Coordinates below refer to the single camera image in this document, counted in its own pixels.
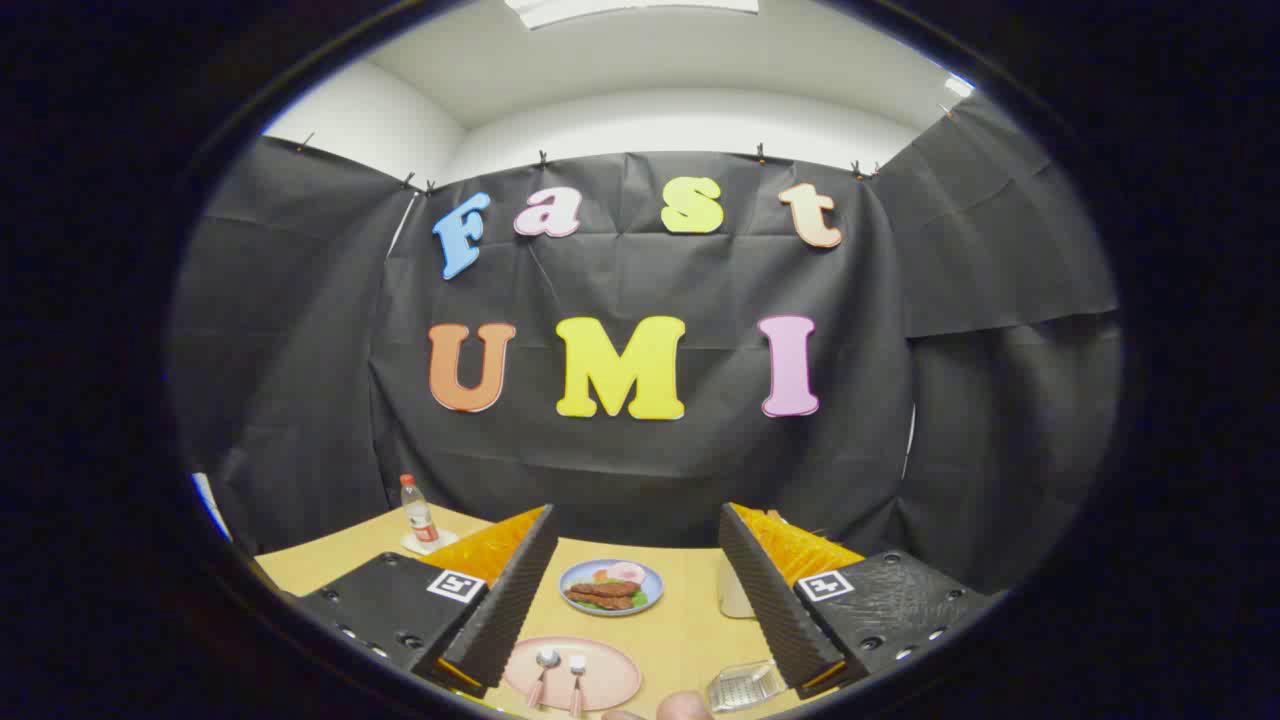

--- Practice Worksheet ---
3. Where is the spoon with checkered handle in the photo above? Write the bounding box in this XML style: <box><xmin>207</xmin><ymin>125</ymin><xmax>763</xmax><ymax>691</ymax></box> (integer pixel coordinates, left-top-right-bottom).
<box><xmin>527</xmin><ymin>648</ymin><xmax>563</xmax><ymax>711</ymax></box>

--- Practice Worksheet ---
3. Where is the blue plate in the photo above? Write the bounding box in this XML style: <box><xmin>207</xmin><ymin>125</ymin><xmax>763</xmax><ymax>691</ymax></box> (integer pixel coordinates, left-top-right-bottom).
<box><xmin>558</xmin><ymin>558</ymin><xmax>665</xmax><ymax>617</ymax></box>

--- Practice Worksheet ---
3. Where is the cream toaster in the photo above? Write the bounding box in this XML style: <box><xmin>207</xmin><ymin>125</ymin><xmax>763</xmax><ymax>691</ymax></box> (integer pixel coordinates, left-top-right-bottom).
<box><xmin>718</xmin><ymin>553</ymin><xmax>756</xmax><ymax>619</ymax></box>

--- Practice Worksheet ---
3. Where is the clear water bottle red label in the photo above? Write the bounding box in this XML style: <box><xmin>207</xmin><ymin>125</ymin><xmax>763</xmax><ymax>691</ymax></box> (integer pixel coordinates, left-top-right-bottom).
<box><xmin>400</xmin><ymin>474</ymin><xmax>441</xmax><ymax>546</ymax></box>

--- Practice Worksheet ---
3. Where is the pink plate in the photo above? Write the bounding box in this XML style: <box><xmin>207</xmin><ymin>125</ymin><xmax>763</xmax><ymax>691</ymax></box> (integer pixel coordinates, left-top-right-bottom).
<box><xmin>502</xmin><ymin>636</ymin><xmax>643</xmax><ymax>713</ymax></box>

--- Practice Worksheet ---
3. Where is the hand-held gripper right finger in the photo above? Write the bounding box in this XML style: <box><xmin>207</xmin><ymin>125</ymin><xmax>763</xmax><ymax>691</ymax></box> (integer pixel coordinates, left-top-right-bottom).
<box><xmin>718</xmin><ymin>502</ymin><xmax>991</xmax><ymax>701</ymax></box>

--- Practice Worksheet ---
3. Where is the metal wire rack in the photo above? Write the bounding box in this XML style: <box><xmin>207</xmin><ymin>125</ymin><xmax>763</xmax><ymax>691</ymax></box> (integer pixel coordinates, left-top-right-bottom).
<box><xmin>706</xmin><ymin>660</ymin><xmax>789</xmax><ymax>713</ymax></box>

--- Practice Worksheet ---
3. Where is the long ceiling light panel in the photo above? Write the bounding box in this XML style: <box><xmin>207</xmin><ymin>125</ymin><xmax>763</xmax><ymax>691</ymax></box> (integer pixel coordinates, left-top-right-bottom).
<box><xmin>505</xmin><ymin>0</ymin><xmax>761</xmax><ymax>29</ymax></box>

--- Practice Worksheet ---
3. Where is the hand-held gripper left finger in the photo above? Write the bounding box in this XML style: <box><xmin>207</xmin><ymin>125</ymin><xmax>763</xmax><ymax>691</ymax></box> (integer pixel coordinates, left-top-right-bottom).
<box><xmin>295</xmin><ymin>503</ymin><xmax>561</xmax><ymax>699</ymax></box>

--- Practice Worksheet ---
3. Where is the row of small cloth clips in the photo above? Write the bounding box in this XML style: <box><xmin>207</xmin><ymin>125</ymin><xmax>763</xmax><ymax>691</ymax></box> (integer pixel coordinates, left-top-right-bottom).
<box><xmin>297</xmin><ymin>105</ymin><xmax>956</xmax><ymax>191</ymax></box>

